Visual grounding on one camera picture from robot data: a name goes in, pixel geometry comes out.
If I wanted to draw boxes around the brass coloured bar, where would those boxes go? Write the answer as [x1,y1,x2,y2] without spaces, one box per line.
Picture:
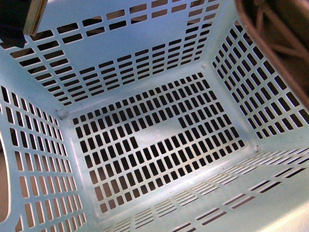
[23,0,48,36]

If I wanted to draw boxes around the light blue plastic basket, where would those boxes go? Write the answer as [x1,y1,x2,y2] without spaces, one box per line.
[0,0,309,232]

